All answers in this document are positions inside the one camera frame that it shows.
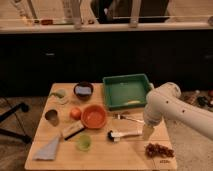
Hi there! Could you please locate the white black dish brush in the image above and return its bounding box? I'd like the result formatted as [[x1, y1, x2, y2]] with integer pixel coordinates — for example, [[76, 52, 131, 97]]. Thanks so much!
[[107, 130, 142, 142]]

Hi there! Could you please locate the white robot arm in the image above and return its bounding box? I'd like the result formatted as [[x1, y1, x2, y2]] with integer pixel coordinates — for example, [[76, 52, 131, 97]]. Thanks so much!
[[143, 82, 213, 140]]

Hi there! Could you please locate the red orange bowl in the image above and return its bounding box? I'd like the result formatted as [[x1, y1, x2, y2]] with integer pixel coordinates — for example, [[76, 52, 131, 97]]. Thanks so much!
[[81, 105, 107, 129]]

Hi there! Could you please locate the dark brown bowl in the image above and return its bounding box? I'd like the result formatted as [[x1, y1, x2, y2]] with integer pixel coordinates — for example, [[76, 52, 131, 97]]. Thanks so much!
[[73, 82, 94, 101]]

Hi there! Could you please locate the bunch of red grapes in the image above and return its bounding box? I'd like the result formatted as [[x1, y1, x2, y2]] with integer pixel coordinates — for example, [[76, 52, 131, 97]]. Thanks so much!
[[145, 143, 174, 158]]

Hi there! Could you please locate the silver fork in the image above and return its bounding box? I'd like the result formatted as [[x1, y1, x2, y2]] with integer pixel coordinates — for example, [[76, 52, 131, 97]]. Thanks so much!
[[114, 114, 144, 123]]

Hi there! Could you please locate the yellow item in tray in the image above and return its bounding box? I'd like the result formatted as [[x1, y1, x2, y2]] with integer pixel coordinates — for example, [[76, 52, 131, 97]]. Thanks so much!
[[125, 100, 141, 105]]

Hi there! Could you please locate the green plastic tray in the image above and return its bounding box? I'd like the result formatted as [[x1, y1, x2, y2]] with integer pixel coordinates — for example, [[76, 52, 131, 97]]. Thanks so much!
[[103, 74, 153, 111]]

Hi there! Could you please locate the light green cup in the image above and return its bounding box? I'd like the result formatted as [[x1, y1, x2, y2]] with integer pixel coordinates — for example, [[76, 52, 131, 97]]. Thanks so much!
[[77, 134, 91, 151]]

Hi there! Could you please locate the orange fruit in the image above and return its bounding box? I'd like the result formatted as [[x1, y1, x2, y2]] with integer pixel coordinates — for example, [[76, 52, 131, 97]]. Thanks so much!
[[70, 107, 82, 120]]

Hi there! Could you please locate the blue sponge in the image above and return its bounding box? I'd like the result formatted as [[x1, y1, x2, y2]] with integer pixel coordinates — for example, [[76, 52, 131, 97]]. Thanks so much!
[[75, 86, 91, 95]]

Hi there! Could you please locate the green toy vegetable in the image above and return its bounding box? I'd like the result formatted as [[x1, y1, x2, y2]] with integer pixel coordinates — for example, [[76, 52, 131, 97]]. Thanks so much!
[[49, 89, 68, 105]]

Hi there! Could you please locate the grey metal cup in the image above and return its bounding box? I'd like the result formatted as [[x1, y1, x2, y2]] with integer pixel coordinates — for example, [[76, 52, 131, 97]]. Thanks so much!
[[45, 109, 59, 126]]

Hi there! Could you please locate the grey blue cloth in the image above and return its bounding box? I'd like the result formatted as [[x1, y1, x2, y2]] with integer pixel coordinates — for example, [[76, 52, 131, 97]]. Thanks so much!
[[33, 136, 60, 161]]

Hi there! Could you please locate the black chair base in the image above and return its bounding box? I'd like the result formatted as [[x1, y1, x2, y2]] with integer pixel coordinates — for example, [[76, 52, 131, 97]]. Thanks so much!
[[0, 103, 31, 144]]

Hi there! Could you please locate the wooden block with black handle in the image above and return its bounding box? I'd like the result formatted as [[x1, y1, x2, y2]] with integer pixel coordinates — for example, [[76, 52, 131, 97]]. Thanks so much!
[[62, 121, 85, 140]]

